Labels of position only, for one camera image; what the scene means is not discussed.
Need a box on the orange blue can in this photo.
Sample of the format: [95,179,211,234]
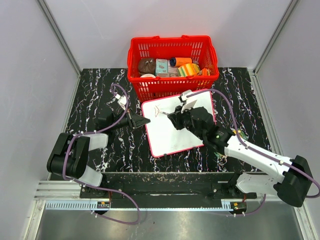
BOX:
[169,57,193,68]

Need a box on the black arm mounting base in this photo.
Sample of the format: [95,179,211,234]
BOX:
[79,171,258,201]

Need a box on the teal small box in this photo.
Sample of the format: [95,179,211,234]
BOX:
[155,58,169,78]

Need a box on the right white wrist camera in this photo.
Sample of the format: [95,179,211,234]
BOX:
[179,90,197,114]

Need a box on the yellow sponge pack in basket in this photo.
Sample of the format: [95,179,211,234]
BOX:
[177,63,201,77]

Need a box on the orange snack packet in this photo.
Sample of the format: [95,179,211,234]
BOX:
[197,68,211,77]

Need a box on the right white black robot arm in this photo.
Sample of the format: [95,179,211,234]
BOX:
[167,106,313,208]

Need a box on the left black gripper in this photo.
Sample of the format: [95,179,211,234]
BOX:
[110,106,150,131]

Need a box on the brown chocolate muffin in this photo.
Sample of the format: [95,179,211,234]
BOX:
[138,57,156,75]

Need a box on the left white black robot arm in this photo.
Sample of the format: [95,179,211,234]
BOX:
[46,109,151,198]

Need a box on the pink small box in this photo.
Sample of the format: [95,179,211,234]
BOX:
[168,65,179,78]

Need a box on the white round lid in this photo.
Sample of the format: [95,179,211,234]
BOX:
[140,73,156,78]

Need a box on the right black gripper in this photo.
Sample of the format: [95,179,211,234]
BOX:
[168,103,206,141]

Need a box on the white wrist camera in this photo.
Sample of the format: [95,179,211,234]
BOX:
[179,90,197,114]
[115,94,127,110]

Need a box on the pink framed whiteboard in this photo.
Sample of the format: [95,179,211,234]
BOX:
[141,94,203,158]

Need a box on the red plastic shopping basket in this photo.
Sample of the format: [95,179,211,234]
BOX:
[127,35,220,103]

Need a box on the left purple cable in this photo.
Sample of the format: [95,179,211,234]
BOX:
[61,83,130,181]

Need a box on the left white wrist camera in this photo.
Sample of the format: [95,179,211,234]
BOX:
[115,94,127,110]

